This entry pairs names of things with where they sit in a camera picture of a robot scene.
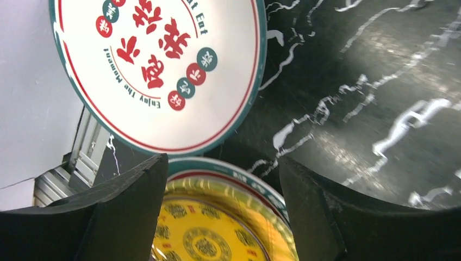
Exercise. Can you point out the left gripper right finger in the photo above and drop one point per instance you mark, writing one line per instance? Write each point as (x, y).
(332, 222)

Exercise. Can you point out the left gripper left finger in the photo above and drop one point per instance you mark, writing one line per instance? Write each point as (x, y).
(115, 220)

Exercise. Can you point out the yellow patterned plate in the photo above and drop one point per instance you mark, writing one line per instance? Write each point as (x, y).
(206, 219)

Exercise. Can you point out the white plate red pattern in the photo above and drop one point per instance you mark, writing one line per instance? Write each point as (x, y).
(174, 77)

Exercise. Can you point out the aluminium frame rail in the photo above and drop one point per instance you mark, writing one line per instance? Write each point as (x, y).
(79, 168)

